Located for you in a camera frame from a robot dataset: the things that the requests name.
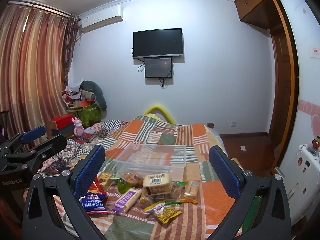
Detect blue red snack bag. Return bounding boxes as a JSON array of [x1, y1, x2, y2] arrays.
[[80, 177, 108, 215]]

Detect rice cracker snack pack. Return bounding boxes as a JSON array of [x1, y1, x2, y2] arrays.
[[98, 172, 113, 191]]

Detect clear biscuit pack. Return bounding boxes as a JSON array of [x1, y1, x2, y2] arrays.
[[184, 181, 200, 200]]

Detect green jelly cup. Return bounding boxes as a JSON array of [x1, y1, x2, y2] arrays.
[[117, 179, 132, 194]]

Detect purple wafer pack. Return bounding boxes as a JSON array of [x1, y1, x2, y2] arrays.
[[112, 187, 142, 213]]

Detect yellow snack packet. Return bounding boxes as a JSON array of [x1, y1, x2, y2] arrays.
[[154, 205, 182, 224]]

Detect clear bag orange pastries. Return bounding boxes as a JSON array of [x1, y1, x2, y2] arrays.
[[121, 172, 144, 187]]

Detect beige barcode cracker pack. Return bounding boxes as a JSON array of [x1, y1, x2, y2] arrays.
[[143, 173, 172, 196]]

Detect clear plastic storage bin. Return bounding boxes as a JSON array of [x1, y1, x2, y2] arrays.
[[115, 143, 186, 181]]

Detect red gift box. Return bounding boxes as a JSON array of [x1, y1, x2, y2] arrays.
[[49, 114, 74, 130]]

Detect pink plush toy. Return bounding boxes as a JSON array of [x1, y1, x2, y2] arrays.
[[72, 117, 84, 138]]

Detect grey plush toy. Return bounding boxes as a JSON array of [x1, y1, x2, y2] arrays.
[[80, 81, 107, 111]]

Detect striped orange curtain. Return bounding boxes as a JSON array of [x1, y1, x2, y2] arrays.
[[1, 4, 67, 137]]

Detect dark brown curtain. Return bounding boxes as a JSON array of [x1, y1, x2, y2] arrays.
[[61, 14, 79, 90]]

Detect yellow curved tube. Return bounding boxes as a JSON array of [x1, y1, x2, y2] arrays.
[[144, 104, 176, 125]]

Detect white air conditioner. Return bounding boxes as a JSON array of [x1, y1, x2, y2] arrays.
[[80, 5, 124, 33]]

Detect small black wall monitor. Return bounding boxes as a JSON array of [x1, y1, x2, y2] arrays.
[[144, 57, 173, 79]]

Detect wall mounted black television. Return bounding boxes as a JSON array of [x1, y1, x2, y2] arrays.
[[133, 28, 184, 59]]

